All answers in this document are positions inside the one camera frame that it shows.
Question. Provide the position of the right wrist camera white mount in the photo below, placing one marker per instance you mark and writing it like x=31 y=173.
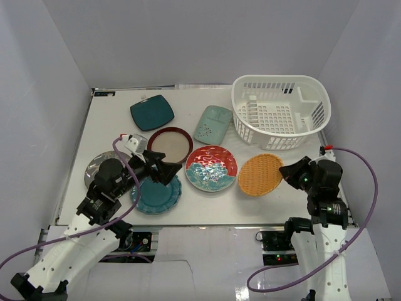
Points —
x=325 y=153

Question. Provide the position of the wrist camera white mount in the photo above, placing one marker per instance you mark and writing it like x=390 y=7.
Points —
x=325 y=153
x=135 y=143

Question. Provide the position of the red and teal wave plate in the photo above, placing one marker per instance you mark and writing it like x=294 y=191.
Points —
x=211 y=168

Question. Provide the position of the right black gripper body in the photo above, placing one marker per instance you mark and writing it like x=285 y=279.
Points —
x=309 y=185

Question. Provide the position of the orange woven round plate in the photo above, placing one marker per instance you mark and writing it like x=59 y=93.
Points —
x=260 y=175

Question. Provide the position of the teal scalloped round plate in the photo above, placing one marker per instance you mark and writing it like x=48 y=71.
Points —
x=155 y=198

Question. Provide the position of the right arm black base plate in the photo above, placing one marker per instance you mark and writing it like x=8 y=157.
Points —
x=276 y=249

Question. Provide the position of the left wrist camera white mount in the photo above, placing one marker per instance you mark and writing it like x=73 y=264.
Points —
x=135 y=143

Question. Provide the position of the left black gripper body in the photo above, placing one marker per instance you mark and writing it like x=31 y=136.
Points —
x=153 y=165

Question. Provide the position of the dark teal square plate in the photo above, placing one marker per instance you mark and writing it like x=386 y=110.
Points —
x=152 y=113

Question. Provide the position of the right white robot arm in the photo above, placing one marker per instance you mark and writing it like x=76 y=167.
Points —
x=317 y=240

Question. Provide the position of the light blue rectangular plate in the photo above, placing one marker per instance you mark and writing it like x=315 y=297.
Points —
x=213 y=125

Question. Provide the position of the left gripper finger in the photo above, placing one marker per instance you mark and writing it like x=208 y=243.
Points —
x=151 y=157
x=164 y=172

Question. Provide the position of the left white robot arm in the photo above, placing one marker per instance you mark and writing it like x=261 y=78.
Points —
x=94 y=232

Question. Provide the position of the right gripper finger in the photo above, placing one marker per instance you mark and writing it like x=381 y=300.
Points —
x=294 y=180
x=291 y=169

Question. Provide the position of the silver metallic round plate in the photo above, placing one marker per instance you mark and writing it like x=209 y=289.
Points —
x=94 y=164

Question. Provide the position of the beige plate with maroon rim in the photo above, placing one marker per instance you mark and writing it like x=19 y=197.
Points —
x=174 y=142

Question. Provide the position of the white plastic dish bin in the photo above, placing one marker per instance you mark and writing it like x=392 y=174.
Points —
x=278 y=112

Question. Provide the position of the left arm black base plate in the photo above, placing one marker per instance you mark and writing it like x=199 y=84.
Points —
x=136 y=242

